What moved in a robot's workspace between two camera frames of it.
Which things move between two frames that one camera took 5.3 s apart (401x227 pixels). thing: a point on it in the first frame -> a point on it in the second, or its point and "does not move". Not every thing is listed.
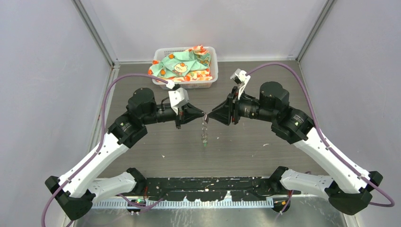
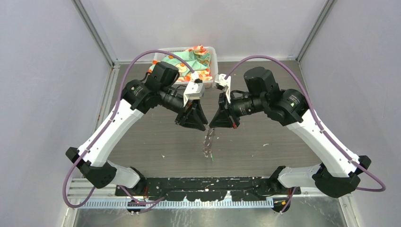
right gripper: [223, 111] -> [225, 116]
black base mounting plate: [213, 189] does not move
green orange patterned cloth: [192, 65] does not move
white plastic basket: [160, 53] does not move
